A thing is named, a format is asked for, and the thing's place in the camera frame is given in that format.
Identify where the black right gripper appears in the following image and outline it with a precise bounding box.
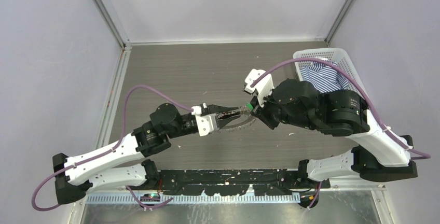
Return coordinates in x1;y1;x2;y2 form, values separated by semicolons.
250;83;318;130

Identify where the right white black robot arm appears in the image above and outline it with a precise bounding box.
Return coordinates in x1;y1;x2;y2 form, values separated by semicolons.
245;77;418;188

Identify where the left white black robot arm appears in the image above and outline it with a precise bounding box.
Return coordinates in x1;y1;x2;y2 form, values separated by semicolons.
52;103;241;205

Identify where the blue striped shirt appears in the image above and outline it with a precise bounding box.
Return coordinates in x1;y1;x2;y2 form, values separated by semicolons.
300;62;350;93

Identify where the white plastic basket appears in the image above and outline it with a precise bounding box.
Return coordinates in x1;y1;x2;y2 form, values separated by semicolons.
293;48;365;94

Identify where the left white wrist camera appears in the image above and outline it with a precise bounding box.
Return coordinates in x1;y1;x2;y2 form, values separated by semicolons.
191;103;220;136

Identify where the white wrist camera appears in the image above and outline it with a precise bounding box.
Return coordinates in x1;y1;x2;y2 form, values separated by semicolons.
243;69;274;107
191;103;220;136

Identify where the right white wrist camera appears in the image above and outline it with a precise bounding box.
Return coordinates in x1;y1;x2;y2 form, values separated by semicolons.
243;69;274;107

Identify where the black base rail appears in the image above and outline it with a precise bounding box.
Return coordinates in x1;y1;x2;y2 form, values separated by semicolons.
133;162;331;197

